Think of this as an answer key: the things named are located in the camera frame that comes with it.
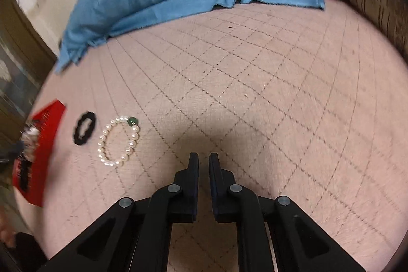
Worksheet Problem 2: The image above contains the black hair tie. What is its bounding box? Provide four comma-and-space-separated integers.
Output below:
72, 111, 97, 146

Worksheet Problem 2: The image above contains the pearl bracelet with green bead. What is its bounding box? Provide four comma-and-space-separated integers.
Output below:
97, 115, 141, 168

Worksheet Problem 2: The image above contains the white floral scrunchie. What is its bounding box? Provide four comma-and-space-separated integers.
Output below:
21, 126, 40, 162

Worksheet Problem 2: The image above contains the red shallow tray box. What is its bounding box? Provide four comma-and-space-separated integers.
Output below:
12, 99, 66, 207

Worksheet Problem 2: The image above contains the pink quilted mattress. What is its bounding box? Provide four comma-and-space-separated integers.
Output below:
16, 0, 407, 271

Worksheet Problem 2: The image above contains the brown door with stained glass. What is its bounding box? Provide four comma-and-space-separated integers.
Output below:
1, 0, 57, 148

